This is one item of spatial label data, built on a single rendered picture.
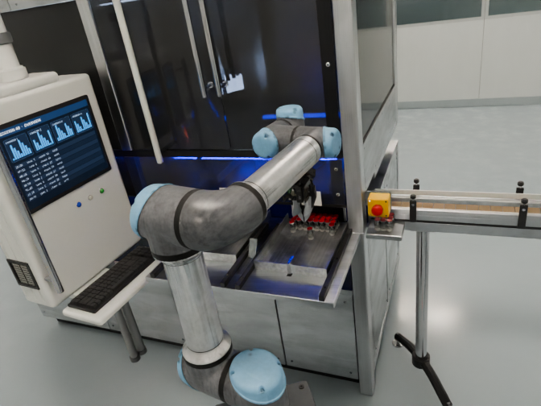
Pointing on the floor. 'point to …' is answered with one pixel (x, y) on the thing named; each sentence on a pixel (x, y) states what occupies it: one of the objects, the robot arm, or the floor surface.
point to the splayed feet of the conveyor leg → (423, 367)
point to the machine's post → (354, 180)
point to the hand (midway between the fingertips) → (304, 216)
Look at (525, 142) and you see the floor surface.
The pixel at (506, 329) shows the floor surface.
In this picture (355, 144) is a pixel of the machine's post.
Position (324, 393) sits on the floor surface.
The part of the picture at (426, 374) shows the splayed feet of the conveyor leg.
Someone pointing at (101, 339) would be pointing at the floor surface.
